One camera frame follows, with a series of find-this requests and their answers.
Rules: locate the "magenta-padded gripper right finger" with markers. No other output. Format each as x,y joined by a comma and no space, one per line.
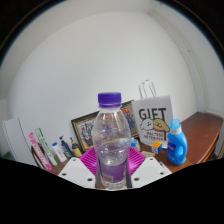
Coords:
148,170

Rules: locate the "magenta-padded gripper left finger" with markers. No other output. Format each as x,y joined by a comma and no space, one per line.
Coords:
75,170

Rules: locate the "clear purple-capped water bottle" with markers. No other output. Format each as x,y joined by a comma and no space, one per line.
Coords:
111,143

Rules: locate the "small flat printed box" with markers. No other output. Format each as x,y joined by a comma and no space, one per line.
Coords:
148,154

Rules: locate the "amber pump bottle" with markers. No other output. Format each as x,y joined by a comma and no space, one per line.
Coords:
76,150

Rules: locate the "dark blue pump bottle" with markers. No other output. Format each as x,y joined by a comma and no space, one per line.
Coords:
66,149

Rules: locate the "white blue-capped lotion bottle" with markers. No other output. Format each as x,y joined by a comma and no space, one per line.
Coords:
59,152

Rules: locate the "colourful puzzle cube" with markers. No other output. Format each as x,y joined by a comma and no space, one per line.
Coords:
156,147

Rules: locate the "blue tissue pack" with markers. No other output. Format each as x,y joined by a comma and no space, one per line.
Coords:
135,145

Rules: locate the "blue detergent bottle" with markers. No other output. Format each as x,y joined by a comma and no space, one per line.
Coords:
176,146

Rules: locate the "white green shuttlecock tube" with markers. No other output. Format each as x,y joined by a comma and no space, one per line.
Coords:
46,146

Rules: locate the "pink shuttlecock tube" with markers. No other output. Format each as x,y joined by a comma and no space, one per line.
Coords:
40,151

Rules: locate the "framed group photo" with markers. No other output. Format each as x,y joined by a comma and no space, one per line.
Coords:
83,130

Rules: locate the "white paper gift bag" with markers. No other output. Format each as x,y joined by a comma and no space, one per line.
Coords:
153,115

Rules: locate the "white flat board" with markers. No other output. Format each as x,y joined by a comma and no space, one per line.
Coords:
16,140

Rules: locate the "brown wooden side table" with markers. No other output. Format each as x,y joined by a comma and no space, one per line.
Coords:
203,130

